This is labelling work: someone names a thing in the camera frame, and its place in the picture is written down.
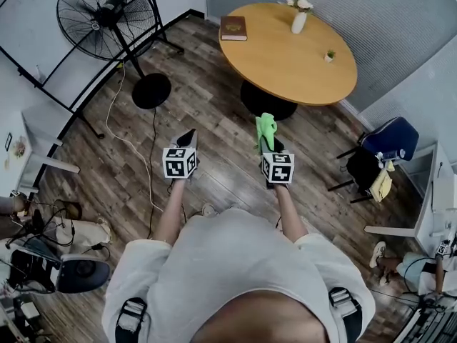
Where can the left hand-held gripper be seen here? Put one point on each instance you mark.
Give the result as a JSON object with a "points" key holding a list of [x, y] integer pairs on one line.
{"points": [[176, 163]]}

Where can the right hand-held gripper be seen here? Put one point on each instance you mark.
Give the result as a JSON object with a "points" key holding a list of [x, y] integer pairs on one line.
{"points": [[280, 168]]}

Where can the green cloth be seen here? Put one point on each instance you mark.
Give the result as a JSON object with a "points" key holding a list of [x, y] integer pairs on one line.
{"points": [[266, 129]]}

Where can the brown hardcover book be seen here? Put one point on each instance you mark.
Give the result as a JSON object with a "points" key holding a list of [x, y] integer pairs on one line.
{"points": [[233, 28]]}

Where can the person's left forearm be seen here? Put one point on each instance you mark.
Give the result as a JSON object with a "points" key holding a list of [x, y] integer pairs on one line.
{"points": [[170, 209]]}

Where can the person's right forearm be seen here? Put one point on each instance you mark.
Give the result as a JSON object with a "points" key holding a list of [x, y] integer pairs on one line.
{"points": [[290, 213]]}

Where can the yellow cloth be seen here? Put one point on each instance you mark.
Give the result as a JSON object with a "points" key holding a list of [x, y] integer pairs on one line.
{"points": [[381, 188]]}

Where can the person's white shoe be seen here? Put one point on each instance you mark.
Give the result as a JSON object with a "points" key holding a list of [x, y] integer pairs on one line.
{"points": [[209, 210]]}

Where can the round wooden table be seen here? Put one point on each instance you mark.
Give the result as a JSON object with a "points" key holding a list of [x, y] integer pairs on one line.
{"points": [[285, 59]]}

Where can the black bag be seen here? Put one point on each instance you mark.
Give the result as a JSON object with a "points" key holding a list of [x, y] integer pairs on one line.
{"points": [[362, 172]]}

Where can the small potted plant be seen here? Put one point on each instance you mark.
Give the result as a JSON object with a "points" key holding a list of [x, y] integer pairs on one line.
{"points": [[330, 55]]}

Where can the person's white shirt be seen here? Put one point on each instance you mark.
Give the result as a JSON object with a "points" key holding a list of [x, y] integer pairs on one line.
{"points": [[235, 256]]}

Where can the blue chair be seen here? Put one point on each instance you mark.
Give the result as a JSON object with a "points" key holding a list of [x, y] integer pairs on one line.
{"points": [[391, 138]]}

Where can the white vase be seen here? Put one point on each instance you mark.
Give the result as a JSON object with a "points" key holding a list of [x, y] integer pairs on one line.
{"points": [[298, 23]]}

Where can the beige bag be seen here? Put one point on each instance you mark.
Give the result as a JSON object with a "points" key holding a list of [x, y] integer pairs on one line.
{"points": [[82, 232]]}

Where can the white flower bouquet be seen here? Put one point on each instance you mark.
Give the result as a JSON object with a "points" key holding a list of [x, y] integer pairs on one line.
{"points": [[301, 3]]}

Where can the black standing fan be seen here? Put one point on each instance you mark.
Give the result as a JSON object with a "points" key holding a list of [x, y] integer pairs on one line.
{"points": [[105, 16]]}

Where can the white side cabinet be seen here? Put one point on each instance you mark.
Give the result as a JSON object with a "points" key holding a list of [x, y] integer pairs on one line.
{"points": [[39, 145]]}

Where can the black-framed whiteboard stand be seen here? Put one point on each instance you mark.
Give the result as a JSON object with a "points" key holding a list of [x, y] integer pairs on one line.
{"points": [[43, 80]]}

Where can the white desk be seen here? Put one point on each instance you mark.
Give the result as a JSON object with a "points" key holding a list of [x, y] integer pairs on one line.
{"points": [[428, 206]]}

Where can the grey office chair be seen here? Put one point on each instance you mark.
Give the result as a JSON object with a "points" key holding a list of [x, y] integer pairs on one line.
{"points": [[78, 272]]}

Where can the small picture frame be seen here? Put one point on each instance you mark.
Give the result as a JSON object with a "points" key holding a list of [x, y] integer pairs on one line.
{"points": [[8, 141]]}

